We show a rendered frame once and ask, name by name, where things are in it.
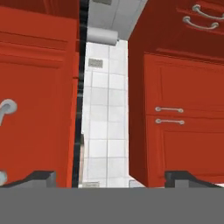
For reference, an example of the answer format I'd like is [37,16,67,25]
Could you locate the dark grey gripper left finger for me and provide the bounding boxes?
[2,170,57,189]

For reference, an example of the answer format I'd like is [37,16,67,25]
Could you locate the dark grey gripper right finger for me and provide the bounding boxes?
[164,170,223,189]

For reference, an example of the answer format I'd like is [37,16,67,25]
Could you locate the red drawer front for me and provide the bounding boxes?
[174,8,224,39]
[186,0,224,22]

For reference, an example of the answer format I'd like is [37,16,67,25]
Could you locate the red panelled cabinet door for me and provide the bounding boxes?
[144,114,224,188]
[143,52,224,116]

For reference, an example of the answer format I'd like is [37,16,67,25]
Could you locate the large red cabinet door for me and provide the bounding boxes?
[0,5,80,189]

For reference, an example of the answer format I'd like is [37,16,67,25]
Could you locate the black worktop edge strip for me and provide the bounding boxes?
[71,0,89,189]

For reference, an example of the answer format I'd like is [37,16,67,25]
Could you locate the white paper towel roll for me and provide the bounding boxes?
[86,26,120,46]

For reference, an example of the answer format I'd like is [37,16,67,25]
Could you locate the silver handle end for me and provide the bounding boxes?
[0,171,9,186]

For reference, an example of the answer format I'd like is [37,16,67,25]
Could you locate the grey wall outlet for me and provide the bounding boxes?
[81,180,101,189]
[87,58,104,69]

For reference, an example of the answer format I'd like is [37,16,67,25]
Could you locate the straight silver bar handle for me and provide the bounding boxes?
[154,106,185,114]
[154,117,186,126]

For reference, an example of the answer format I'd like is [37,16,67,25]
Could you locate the curved silver door handle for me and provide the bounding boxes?
[0,98,18,127]

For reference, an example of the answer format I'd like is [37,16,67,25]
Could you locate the curved silver drawer handle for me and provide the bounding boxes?
[182,15,220,31]
[191,3,224,21]

